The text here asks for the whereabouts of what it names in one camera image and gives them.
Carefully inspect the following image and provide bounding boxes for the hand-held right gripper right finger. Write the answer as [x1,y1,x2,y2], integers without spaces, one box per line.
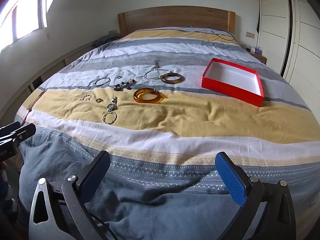
[215,151,297,240]

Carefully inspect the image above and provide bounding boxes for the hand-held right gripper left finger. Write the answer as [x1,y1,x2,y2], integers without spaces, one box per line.
[28,150,118,240]

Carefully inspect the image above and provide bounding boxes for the wooden nightstand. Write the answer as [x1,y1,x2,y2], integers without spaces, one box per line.
[246,47,267,65]

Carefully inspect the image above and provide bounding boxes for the amber bangle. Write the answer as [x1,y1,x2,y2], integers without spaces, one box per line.
[133,88,166,104]

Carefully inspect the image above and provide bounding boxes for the wooden headboard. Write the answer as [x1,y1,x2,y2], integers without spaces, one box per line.
[118,6,236,37]

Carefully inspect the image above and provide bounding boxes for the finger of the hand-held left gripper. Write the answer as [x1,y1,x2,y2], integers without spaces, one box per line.
[11,123,37,143]
[0,121,21,140]

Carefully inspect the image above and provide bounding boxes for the red box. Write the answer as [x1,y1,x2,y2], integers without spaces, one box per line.
[201,58,265,107]

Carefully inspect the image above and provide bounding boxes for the dark beaded bracelet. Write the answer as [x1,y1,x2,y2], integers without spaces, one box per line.
[114,79,137,91]

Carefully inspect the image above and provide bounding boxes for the window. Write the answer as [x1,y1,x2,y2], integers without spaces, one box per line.
[0,0,65,53]

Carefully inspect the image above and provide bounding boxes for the brown bangle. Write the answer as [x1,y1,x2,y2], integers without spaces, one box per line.
[160,72,185,85]

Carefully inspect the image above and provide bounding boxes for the striped bed blanket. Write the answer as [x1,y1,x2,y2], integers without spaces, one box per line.
[14,26,320,240]

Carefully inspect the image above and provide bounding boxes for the gold twisted bangle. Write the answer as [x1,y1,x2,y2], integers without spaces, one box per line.
[102,112,117,125]

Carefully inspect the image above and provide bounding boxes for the red tassel ornament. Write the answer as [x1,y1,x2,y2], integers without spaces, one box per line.
[21,91,45,127]

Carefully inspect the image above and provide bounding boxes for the black cable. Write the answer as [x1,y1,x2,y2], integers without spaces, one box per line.
[186,26,237,42]

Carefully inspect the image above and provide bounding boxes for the low wooden cabinet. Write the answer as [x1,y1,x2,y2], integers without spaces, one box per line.
[0,41,94,120]

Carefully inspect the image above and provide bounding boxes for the silver chain bracelet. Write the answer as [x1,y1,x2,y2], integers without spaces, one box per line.
[144,64,173,80]

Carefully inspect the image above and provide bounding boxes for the white wardrobe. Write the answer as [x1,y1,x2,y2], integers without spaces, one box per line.
[257,0,320,105]

